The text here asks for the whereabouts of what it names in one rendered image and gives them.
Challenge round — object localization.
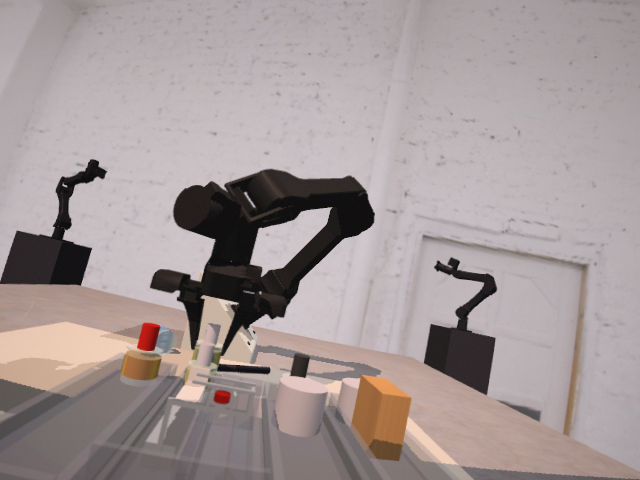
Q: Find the pale pink cylinder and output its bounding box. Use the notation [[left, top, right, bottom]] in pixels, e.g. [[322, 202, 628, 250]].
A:
[[337, 378, 360, 422], [274, 376, 329, 437]]

